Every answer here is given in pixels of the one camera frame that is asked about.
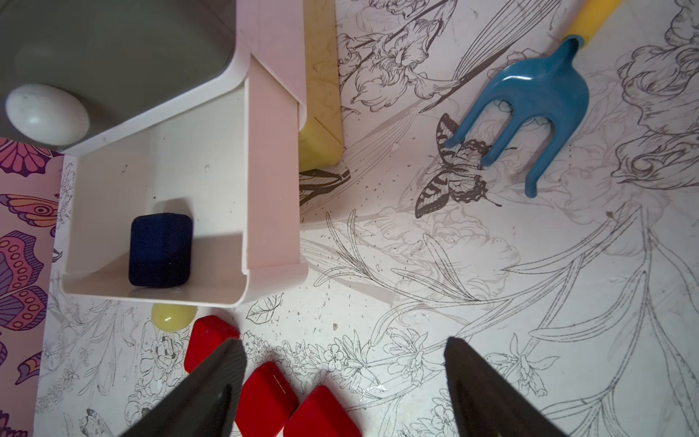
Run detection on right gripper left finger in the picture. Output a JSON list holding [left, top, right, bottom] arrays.
[[124, 339, 247, 436]]

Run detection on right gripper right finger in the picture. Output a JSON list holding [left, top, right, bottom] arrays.
[[444, 337, 564, 436]]

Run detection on blue brooch box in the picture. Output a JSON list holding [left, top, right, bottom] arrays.
[[129, 212, 193, 289]]

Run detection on three-tier drawer cabinet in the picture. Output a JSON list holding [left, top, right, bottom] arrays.
[[1, 1, 337, 308]]

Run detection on red brooch box middle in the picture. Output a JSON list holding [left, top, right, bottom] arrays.
[[235, 362, 300, 437]]

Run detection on red brooch box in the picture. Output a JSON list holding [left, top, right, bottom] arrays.
[[235, 362, 300, 437], [282, 385, 362, 437], [184, 315, 240, 373]]

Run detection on red brooch box top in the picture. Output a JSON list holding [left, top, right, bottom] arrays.
[[184, 315, 240, 373]]

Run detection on red brooch box right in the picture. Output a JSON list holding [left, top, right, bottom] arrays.
[[282, 385, 362, 437]]

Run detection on blue yellow garden fork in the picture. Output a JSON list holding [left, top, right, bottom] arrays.
[[443, 0, 624, 198]]

